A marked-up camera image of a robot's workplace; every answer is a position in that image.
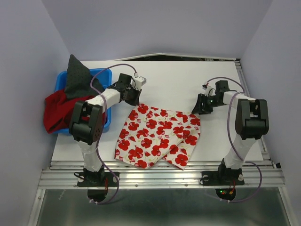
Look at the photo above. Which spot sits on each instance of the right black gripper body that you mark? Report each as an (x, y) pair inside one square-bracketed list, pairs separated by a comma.
[(211, 101)]

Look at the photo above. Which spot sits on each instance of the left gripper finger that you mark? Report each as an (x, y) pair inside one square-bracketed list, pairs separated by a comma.
[(136, 97), (131, 101)]

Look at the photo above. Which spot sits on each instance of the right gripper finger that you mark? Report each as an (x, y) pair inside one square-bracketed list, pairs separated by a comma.
[(199, 103), (199, 112)]

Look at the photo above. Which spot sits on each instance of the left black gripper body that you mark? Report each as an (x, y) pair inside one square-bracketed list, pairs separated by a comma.
[(130, 91)]

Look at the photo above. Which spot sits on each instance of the white red poppy skirt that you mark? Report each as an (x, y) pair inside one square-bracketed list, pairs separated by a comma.
[(152, 134)]

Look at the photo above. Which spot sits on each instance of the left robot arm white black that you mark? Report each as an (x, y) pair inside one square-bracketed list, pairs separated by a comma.
[(89, 117)]

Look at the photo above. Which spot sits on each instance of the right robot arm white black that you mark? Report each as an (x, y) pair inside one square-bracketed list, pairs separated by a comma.
[(247, 121)]

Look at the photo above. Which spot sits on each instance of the blue plastic bin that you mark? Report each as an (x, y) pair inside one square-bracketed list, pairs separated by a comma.
[(104, 78)]

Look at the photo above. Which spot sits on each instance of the dark grey dotted skirt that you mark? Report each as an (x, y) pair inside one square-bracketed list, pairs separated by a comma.
[(78, 80)]

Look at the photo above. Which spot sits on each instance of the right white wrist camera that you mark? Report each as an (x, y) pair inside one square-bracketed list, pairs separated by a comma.
[(209, 91)]

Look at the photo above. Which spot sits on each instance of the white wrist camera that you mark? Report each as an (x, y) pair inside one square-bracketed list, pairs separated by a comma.
[(209, 91), (139, 82)]

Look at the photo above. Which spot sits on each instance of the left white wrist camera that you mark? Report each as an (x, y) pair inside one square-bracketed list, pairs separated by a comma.
[(139, 82)]

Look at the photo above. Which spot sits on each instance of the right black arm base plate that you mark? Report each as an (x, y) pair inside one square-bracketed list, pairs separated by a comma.
[(215, 178)]

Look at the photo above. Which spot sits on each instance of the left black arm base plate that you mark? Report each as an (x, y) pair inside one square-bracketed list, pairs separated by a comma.
[(102, 179)]

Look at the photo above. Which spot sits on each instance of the aluminium frame rail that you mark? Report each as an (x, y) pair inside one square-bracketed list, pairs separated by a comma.
[(59, 175)]

